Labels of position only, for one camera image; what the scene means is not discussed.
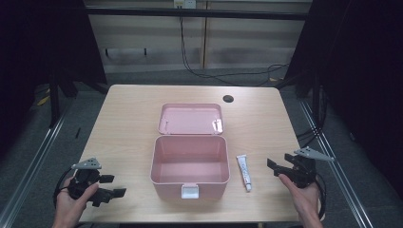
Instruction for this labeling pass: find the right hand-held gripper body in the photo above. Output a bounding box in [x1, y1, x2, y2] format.
[283, 145, 336, 190]

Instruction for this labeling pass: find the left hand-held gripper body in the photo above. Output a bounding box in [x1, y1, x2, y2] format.
[67, 157, 103, 204]

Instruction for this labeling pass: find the white ointment tube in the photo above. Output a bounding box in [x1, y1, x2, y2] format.
[236, 154, 253, 193]

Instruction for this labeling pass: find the pink plastic storage box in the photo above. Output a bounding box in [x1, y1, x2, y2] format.
[149, 103, 231, 200]

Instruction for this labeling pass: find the person's right hand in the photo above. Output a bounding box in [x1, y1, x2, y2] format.
[278, 173, 321, 220]

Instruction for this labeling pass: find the person's left hand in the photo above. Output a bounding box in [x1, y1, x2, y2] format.
[51, 177, 100, 224]

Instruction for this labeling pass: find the black metal stand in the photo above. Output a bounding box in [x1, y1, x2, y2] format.
[47, 70, 80, 128]
[295, 70, 328, 129]

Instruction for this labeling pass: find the yellow floor tape piece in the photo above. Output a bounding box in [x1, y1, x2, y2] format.
[36, 94, 52, 107]

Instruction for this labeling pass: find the dark curtain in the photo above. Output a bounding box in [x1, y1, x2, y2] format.
[284, 0, 403, 199]
[0, 0, 107, 156]

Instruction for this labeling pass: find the black horizontal metal bar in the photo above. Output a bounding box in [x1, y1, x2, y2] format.
[85, 7, 314, 22]

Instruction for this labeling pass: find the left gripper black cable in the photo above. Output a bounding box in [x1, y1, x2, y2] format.
[52, 167, 76, 210]

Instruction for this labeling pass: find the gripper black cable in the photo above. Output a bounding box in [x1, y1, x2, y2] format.
[315, 172, 328, 221]
[52, 167, 76, 210]

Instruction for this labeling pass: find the black floor cables bundle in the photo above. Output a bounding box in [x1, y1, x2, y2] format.
[296, 125, 321, 149]

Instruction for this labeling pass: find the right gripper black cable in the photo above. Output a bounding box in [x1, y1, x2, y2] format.
[315, 172, 328, 221]

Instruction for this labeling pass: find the aluminium floor rail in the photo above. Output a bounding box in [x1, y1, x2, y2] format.
[298, 100, 375, 228]
[0, 112, 71, 228]

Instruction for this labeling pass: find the long black wall cable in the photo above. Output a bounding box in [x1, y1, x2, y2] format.
[178, 15, 290, 87]

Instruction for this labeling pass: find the white wall socket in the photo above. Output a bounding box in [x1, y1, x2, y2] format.
[173, 0, 198, 10]

